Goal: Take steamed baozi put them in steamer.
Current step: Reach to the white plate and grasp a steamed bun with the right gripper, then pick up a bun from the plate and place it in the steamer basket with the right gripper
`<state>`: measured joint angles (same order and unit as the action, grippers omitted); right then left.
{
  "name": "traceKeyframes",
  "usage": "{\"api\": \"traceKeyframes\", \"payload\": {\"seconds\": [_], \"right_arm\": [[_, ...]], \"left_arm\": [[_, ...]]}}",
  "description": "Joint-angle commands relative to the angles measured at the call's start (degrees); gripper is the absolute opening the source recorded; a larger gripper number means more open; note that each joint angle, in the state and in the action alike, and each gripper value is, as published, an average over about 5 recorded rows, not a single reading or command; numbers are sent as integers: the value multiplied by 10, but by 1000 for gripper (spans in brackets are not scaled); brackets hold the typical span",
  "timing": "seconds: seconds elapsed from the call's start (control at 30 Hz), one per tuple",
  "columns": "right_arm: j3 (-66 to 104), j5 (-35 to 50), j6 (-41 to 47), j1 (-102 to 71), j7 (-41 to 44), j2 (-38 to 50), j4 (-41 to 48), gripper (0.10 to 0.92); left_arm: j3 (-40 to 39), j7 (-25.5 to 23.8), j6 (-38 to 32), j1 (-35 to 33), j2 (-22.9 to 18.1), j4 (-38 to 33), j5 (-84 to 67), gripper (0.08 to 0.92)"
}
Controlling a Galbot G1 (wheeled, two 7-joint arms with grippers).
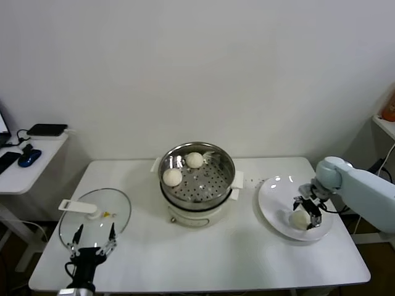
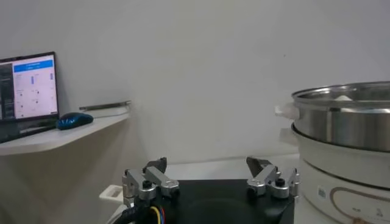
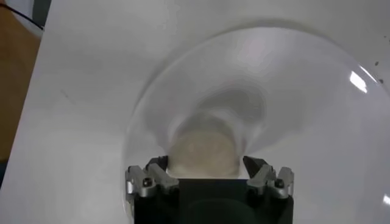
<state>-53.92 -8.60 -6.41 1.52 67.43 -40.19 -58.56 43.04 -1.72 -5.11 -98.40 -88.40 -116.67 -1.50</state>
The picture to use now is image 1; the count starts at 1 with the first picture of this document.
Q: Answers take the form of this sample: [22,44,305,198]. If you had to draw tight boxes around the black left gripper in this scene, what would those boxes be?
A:
[64,223,118,287]

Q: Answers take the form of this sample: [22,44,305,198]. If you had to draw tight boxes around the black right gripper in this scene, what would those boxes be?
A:
[292,183,331,231]

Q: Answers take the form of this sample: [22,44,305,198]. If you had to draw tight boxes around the white steamed baozi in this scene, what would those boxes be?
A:
[185,152,204,170]
[162,168,183,187]
[288,210,311,231]

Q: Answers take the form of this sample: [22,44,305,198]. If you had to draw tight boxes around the perforated steel steamer basket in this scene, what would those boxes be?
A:
[150,141,245,205]

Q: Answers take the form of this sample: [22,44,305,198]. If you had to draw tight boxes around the white round plate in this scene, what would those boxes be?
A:
[254,175,335,242]

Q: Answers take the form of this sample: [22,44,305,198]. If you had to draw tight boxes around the white side desk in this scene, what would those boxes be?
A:
[0,131,70,274]

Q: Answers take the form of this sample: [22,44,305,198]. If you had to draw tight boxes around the white electric cooker base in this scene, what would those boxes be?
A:
[160,181,240,228]

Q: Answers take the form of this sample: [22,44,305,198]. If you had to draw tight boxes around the blue computer mouse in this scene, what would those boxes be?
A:
[17,149,42,168]

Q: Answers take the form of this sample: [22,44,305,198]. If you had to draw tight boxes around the white shelf board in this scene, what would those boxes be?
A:
[371,114,395,142]

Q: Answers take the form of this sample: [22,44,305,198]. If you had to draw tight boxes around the black smartphone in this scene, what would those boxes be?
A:
[0,151,20,173]

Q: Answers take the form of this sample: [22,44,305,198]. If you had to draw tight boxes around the black flat box device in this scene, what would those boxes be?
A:
[26,124,69,137]

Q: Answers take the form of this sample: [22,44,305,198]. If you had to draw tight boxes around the orange plastic bag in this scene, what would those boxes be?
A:
[380,91,395,121]

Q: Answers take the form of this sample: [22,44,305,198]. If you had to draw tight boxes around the black laptop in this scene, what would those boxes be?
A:
[0,101,12,146]

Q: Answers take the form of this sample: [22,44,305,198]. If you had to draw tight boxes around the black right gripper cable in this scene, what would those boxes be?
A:
[320,203,351,214]

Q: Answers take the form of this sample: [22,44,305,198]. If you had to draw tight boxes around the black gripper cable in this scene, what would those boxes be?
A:
[64,261,77,282]
[320,203,351,214]

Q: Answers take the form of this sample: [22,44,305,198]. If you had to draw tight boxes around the glass lid with white handle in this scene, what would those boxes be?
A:
[57,187,132,254]

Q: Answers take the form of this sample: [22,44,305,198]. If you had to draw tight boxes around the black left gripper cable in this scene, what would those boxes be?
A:
[64,261,77,282]

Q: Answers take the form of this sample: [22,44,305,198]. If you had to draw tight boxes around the white floor cable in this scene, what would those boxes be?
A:
[0,217,50,244]

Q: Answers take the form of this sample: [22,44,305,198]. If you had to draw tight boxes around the black power cable with adapter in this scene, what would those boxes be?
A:
[368,157,393,183]

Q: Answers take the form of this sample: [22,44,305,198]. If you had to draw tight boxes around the black desk cable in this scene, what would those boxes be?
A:
[15,129,31,146]

